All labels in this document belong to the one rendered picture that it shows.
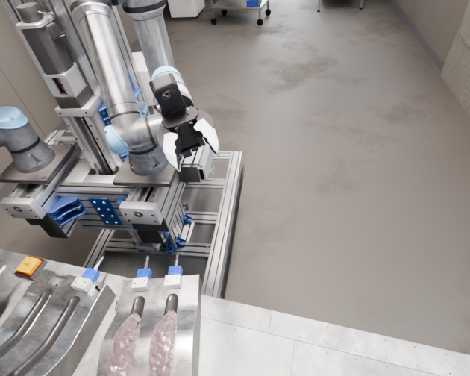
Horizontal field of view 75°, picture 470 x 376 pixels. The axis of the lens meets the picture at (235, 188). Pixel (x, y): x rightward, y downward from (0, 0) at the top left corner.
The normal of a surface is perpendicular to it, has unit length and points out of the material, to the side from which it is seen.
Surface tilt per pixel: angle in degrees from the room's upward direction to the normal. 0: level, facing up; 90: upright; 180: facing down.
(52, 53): 90
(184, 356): 14
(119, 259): 0
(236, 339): 0
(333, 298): 0
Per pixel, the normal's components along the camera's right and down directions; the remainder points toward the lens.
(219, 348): -0.10, -0.70
